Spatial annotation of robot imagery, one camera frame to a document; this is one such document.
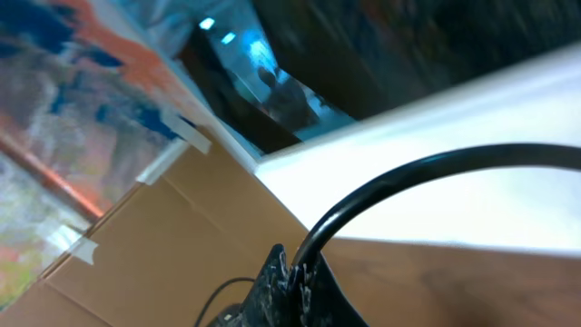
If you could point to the cardboard box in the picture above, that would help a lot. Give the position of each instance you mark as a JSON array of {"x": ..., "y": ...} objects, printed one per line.
[{"x": 158, "y": 255}]

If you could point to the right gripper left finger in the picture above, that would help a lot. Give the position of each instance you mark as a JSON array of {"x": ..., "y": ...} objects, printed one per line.
[{"x": 266, "y": 304}]

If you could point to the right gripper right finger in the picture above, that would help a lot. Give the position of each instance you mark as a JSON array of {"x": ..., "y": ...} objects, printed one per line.
[{"x": 319, "y": 300}]

